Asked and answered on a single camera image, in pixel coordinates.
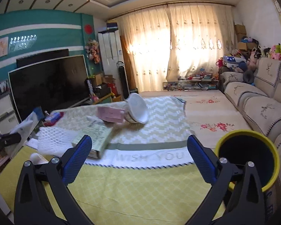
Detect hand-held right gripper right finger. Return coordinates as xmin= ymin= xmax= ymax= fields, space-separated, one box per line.
xmin=187 ymin=135 xmax=267 ymax=225

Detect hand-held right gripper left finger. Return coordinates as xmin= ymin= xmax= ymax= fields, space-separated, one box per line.
xmin=13 ymin=135 xmax=94 ymax=225

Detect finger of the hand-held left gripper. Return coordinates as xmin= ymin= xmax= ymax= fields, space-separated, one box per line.
xmin=0 ymin=132 xmax=22 ymax=145

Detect white blue plastic wrapper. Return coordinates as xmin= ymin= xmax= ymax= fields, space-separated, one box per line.
xmin=10 ymin=106 xmax=44 ymax=150

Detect white foam net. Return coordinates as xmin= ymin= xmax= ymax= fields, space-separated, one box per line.
xmin=35 ymin=125 xmax=85 ymax=157

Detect green white carton box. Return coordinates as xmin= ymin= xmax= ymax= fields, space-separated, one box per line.
xmin=71 ymin=118 xmax=115 ymax=159

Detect white plastic jar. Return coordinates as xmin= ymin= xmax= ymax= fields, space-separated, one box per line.
xmin=30 ymin=153 xmax=49 ymax=166

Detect black bin with yellow rim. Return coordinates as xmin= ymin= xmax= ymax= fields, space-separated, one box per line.
xmin=214 ymin=129 xmax=281 ymax=191

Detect pink carton box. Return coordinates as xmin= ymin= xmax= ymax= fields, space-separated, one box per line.
xmin=97 ymin=106 xmax=127 ymax=123

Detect white plastic drawer cabinet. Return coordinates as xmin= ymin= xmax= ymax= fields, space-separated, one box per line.
xmin=0 ymin=91 xmax=20 ymax=136

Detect floral cream bedsheet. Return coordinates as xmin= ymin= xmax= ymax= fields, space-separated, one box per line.
xmin=138 ymin=90 xmax=253 ymax=146

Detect photo prints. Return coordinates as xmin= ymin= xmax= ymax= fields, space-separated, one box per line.
xmin=0 ymin=80 xmax=10 ymax=96

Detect large flat television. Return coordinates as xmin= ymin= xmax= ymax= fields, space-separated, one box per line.
xmin=8 ymin=55 xmax=90 ymax=123

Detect yellow green printed tablecloth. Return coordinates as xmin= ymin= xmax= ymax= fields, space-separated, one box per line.
xmin=0 ymin=96 xmax=227 ymax=225

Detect cluttered glass coffee table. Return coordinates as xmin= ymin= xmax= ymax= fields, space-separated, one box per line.
xmin=163 ymin=76 xmax=219 ymax=91

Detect white black upright carton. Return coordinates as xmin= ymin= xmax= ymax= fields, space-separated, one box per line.
xmin=85 ymin=78 xmax=93 ymax=96

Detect beige sofa with embroidered covers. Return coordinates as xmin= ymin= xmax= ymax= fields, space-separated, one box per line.
xmin=219 ymin=57 xmax=281 ymax=207

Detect open cardboard box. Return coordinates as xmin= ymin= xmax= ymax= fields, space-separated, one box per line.
xmin=91 ymin=74 xmax=113 ymax=86

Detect dark grey neck pillow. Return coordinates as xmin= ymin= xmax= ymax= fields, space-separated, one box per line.
xmin=243 ymin=70 xmax=256 ymax=85

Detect black white tower fan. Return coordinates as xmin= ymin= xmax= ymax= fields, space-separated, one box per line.
xmin=117 ymin=61 xmax=130 ymax=94

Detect blue white star cushion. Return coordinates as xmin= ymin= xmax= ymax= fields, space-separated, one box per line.
xmin=222 ymin=55 xmax=240 ymax=69

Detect hanging artificial flowers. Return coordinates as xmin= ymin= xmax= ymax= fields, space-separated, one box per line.
xmin=85 ymin=37 xmax=101 ymax=64

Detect white standing air conditioner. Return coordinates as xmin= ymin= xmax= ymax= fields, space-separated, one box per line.
xmin=98 ymin=31 xmax=124 ymax=80

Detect cream embroidered curtain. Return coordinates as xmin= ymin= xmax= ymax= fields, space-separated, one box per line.
xmin=117 ymin=5 xmax=172 ymax=92
xmin=165 ymin=2 xmax=236 ymax=80

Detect pile of plush toys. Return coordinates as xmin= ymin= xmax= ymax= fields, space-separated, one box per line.
xmin=250 ymin=43 xmax=281 ymax=62

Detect stack of cardboard boxes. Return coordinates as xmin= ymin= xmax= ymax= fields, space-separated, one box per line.
xmin=234 ymin=24 xmax=247 ymax=50

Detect mirrored wall decoration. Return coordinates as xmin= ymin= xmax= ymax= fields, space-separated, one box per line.
xmin=9 ymin=35 xmax=37 ymax=52

